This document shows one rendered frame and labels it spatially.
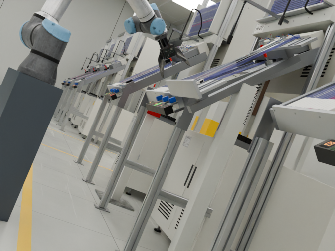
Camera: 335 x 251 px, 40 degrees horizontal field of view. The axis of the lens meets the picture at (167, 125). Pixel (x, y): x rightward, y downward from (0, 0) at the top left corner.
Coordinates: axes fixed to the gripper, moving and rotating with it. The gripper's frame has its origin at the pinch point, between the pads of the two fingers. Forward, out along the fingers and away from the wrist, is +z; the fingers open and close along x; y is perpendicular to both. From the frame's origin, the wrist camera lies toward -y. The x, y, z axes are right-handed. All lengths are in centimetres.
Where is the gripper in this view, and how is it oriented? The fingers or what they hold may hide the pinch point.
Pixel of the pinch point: (176, 71)
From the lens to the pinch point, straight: 232.1
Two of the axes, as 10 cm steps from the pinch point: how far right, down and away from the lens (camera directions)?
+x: 9.1, -4.1, 0.1
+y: 1.0, 2.0, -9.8
